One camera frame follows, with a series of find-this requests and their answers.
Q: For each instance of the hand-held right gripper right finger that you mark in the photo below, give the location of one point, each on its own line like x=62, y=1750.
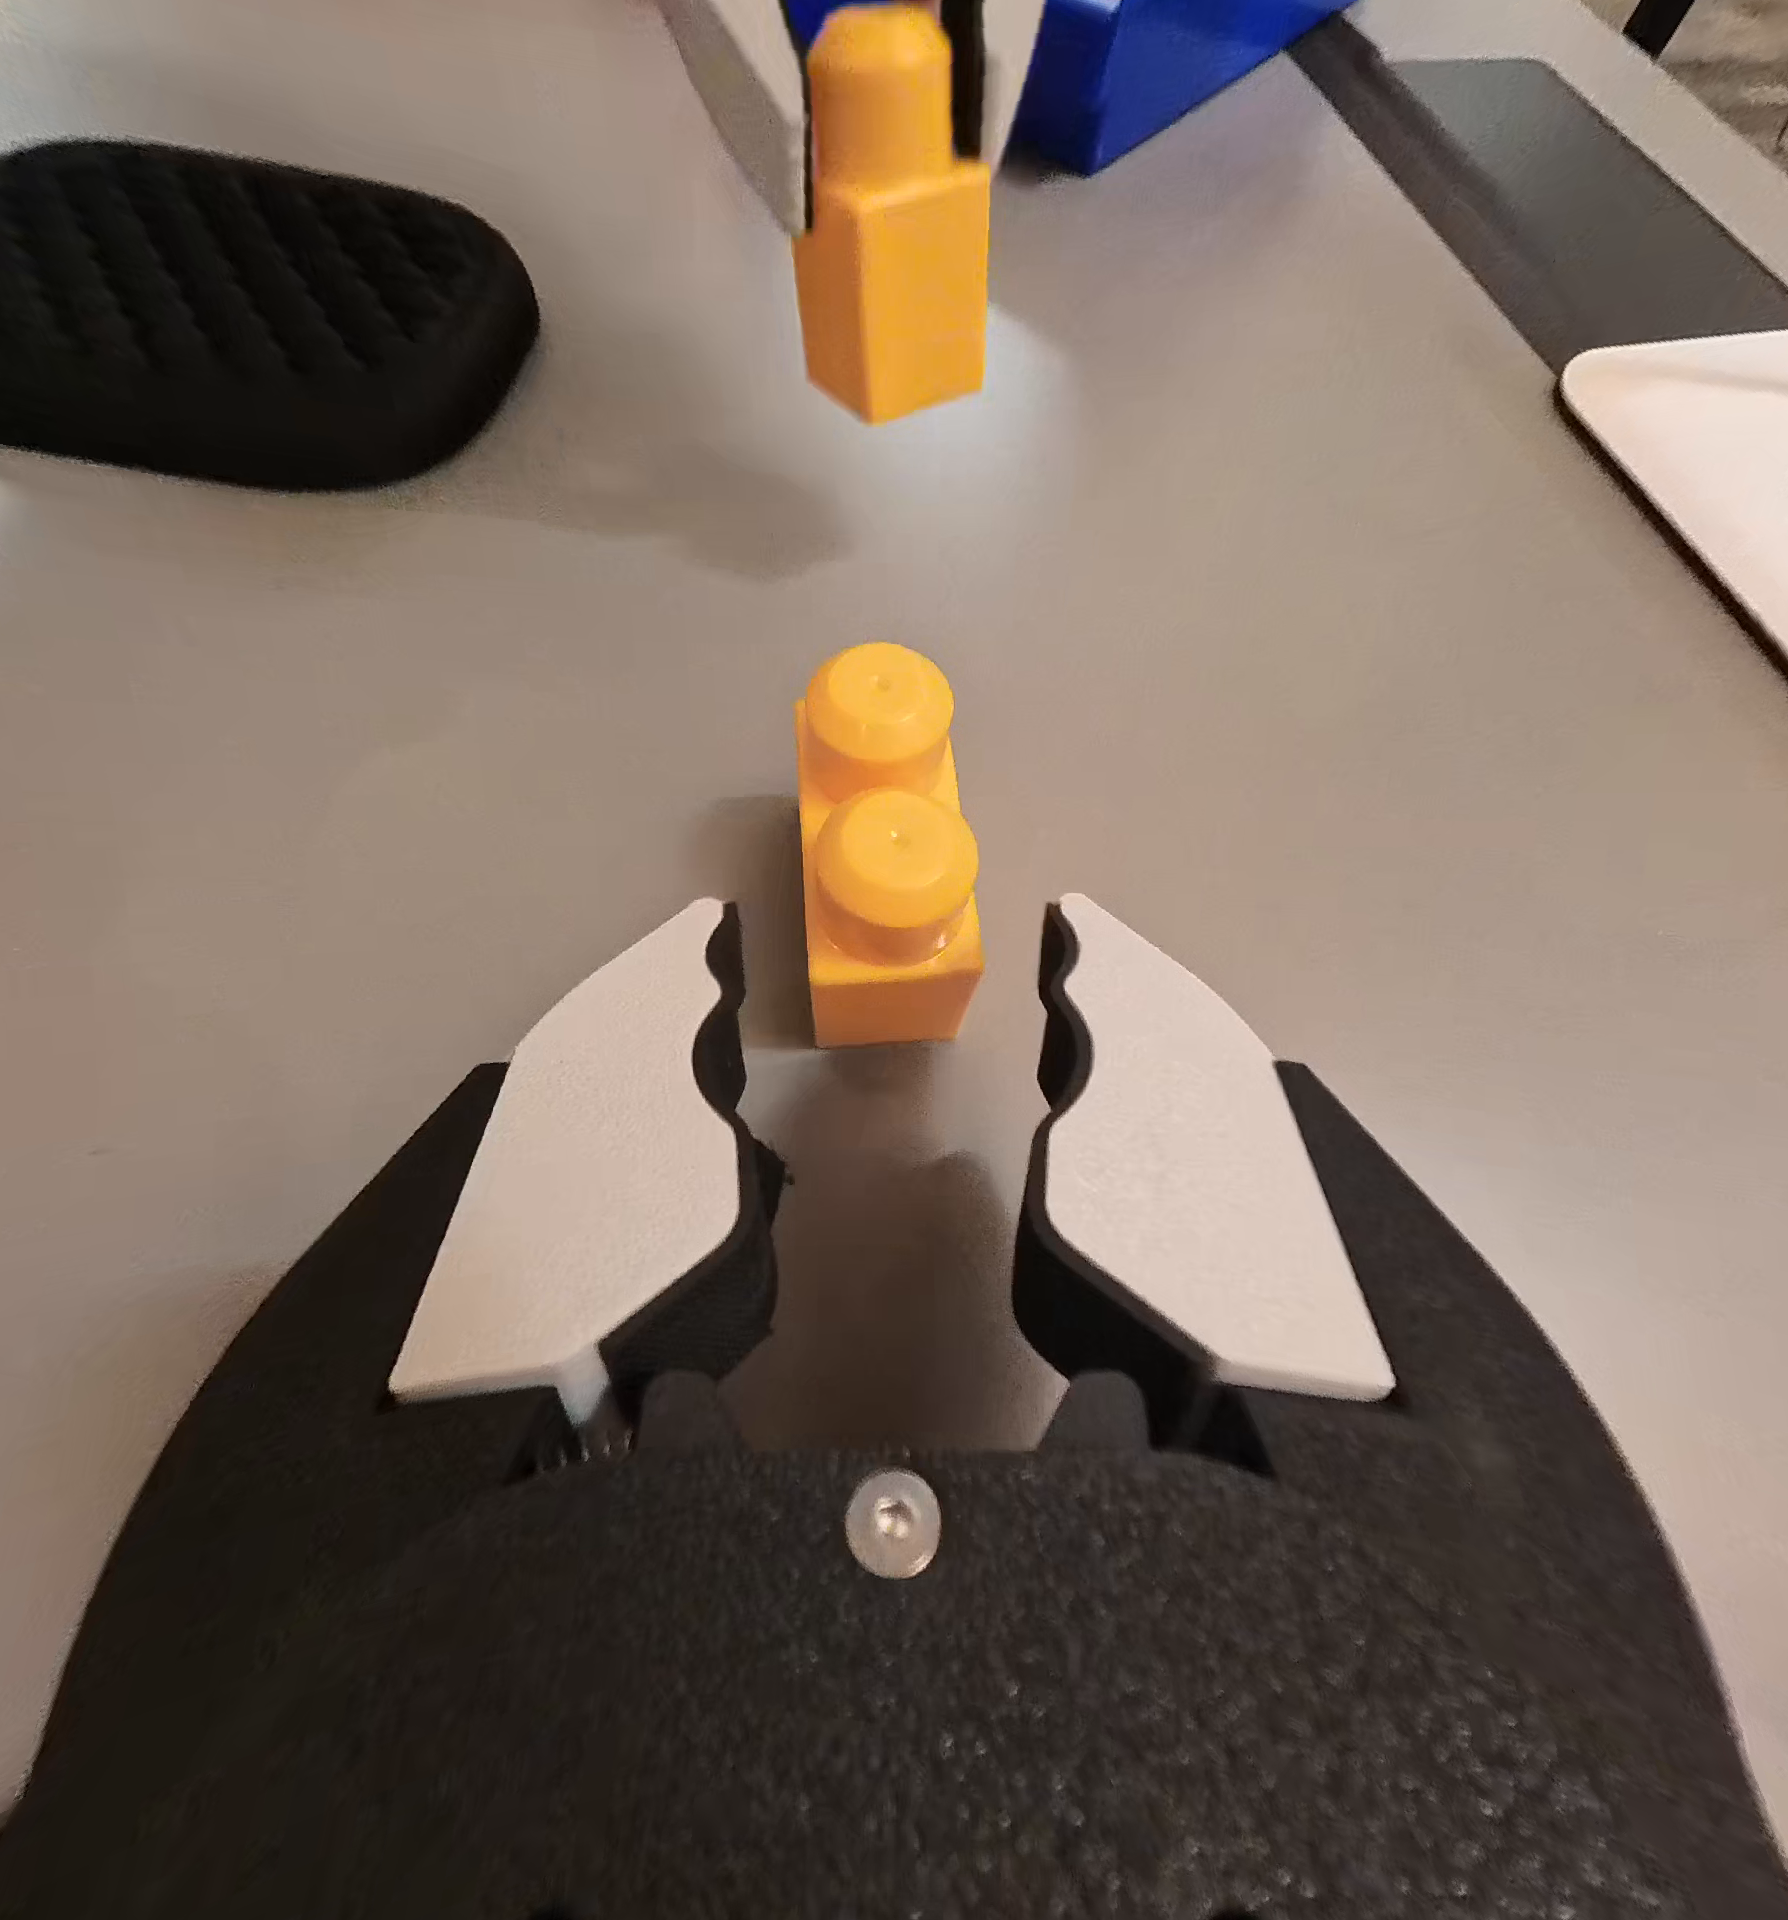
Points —
x=1207, y=1185

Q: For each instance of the white document stand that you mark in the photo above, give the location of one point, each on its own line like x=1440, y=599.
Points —
x=1733, y=480

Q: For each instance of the blue plastic bin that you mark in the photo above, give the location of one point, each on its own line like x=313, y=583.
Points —
x=1149, y=77

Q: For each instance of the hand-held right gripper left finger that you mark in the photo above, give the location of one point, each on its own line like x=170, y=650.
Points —
x=579, y=1185

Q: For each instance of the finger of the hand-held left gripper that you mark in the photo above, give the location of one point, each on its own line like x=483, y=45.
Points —
x=753, y=106
x=1000, y=77

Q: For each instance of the yellow single-stud block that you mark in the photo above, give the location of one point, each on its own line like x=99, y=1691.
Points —
x=887, y=899

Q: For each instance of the orange one-stud toy block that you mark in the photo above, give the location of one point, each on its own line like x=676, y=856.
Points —
x=894, y=255

